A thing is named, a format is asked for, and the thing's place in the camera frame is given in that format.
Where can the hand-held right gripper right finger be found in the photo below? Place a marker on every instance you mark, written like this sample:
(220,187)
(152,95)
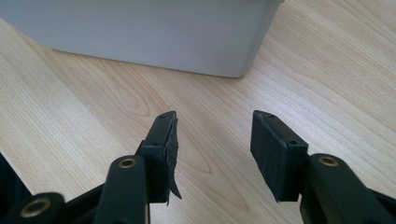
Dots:
(274,155)

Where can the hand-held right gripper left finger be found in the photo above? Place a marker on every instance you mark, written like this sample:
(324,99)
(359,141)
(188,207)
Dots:
(160,155)

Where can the grey plastic box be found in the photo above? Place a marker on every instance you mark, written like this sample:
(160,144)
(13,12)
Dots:
(140,31)

